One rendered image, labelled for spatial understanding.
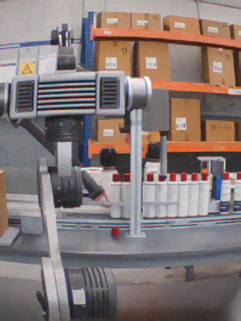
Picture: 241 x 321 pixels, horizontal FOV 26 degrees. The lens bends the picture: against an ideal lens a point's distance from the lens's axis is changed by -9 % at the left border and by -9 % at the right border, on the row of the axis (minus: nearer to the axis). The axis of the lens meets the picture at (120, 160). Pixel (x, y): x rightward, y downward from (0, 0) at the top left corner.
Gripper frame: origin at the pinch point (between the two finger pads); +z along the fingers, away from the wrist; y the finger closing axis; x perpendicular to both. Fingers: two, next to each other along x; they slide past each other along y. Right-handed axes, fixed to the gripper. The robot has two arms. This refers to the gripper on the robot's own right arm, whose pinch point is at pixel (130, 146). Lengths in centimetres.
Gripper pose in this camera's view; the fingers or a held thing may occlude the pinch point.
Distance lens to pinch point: 277.9
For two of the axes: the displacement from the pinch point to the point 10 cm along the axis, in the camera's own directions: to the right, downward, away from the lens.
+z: 0.0, 9.9, 1.3
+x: 0.5, 1.3, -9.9
